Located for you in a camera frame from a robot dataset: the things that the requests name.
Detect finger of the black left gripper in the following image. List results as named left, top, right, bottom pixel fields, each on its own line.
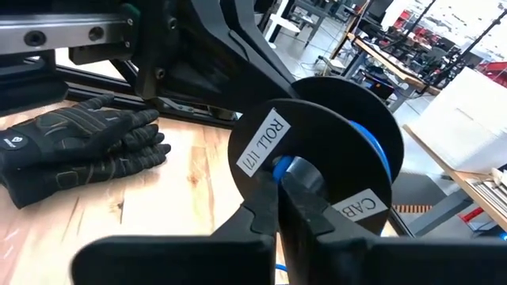
left=219, top=0, right=298, bottom=94
left=136, top=0, right=298, bottom=112

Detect white stacked boxes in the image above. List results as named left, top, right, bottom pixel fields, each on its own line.
left=411, top=66, right=507, bottom=175

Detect blue network cable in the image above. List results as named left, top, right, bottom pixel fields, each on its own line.
left=271, top=120, right=394, bottom=274

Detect wooden desk grey legs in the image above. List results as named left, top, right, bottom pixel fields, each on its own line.
left=402, top=123, right=507, bottom=238

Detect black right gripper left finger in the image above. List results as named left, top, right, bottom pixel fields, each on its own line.
left=71, top=169, right=280, bottom=285

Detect wooden workbench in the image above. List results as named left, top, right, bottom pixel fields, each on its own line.
left=330, top=31, right=443, bottom=96

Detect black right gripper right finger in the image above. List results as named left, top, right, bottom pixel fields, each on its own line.
left=278, top=172, right=507, bottom=285

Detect black cable spool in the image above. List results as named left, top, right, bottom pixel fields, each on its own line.
left=227, top=76, right=405, bottom=238

